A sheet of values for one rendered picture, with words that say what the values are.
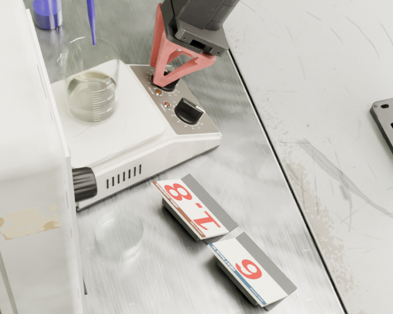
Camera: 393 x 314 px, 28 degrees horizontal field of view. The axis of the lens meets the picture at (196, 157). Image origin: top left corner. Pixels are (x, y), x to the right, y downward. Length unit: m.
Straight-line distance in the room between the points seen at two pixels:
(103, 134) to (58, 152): 0.63
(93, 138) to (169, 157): 0.10
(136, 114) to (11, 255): 0.61
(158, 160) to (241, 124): 0.14
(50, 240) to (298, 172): 0.71
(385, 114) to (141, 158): 0.34
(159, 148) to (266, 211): 0.15
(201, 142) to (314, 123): 0.17
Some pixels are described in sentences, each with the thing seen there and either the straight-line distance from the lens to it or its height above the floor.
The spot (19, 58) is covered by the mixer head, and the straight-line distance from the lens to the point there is 0.27.
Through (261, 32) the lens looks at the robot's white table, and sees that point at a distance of 1.10.
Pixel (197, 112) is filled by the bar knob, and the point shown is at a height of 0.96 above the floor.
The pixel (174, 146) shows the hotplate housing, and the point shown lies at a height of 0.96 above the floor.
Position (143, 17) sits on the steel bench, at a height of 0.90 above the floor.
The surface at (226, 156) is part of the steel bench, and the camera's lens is 0.97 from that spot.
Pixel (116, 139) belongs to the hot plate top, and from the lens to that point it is 0.87.
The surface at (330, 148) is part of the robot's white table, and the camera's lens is 1.00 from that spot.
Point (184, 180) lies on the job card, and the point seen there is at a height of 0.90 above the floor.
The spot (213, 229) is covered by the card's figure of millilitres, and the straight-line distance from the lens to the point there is 0.89.
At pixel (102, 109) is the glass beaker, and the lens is 0.86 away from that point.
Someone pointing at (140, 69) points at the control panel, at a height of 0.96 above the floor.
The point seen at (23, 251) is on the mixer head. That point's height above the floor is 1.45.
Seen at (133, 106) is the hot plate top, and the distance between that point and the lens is 0.90.
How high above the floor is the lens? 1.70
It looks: 56 degrees down
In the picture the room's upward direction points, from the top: 8 degrees clockwise
